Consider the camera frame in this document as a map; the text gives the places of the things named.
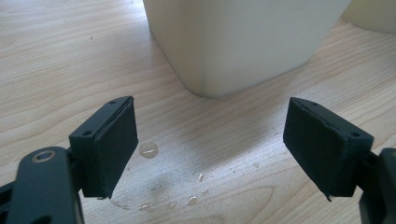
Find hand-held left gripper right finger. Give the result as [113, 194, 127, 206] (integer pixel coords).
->
[282, 96, 375, 203]

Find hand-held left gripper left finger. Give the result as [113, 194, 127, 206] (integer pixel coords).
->
[68, 95, 139, 200]

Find water droplets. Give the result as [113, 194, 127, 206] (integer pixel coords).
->
[110, 141, 261, 211]

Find white plastic container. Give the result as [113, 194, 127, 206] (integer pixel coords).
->
[142, 0, 353, 98]

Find cream white container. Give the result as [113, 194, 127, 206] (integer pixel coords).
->
[340, 0, 396, 35]

